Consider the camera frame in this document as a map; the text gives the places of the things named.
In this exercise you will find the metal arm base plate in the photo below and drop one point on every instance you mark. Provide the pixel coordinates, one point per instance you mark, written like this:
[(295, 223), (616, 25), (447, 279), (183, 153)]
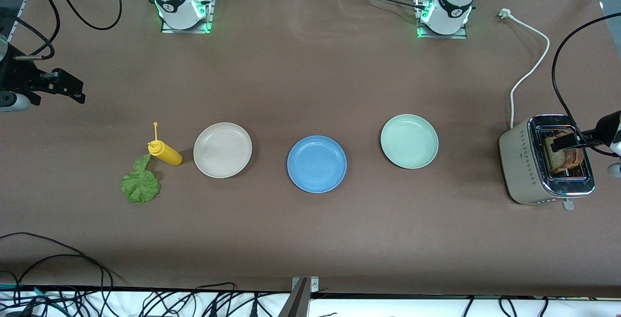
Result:
[(187, 30), (441, 36)]

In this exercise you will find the blue round plate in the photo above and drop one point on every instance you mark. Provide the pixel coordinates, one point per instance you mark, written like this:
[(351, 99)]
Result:
[(317, 164)]

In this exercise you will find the green round plate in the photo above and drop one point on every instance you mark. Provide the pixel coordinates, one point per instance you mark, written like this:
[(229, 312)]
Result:
[(409, 141)]

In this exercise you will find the small metal bracket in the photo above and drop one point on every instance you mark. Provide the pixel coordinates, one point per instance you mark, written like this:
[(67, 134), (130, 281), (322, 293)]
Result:
[(314, 284)]

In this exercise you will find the beige round plate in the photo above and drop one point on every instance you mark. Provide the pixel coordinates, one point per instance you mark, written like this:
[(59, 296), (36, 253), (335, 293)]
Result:
[(222, 150)]

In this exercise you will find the dark metal pole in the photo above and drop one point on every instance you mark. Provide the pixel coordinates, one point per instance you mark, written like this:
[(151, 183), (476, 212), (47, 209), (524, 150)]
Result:
[(296, 305)]

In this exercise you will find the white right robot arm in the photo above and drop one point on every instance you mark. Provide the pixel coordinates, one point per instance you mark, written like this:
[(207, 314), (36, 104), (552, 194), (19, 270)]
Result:
[(174, 1)]

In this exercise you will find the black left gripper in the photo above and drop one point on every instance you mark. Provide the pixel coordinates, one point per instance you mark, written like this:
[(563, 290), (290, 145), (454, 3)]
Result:
[(603, 128)]

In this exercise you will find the beige chrome toaster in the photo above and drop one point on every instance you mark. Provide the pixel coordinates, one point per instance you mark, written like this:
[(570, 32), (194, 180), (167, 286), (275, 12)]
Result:
[(521, 166)]

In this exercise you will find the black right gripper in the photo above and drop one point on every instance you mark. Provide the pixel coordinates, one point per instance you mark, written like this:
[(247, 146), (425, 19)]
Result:
[(18, 75)]

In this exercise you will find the green lettuce leaf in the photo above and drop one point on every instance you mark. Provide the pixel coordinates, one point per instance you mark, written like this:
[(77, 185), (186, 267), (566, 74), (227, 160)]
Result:
[(140, 186)]

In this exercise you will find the yellow squeeze bottle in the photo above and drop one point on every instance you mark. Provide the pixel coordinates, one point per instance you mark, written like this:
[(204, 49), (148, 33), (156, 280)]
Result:
[(169, 154)]

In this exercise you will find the brown bread slice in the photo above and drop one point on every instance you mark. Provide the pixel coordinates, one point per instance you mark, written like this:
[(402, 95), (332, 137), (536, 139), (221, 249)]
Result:
[(555, 161), (576, 160)]

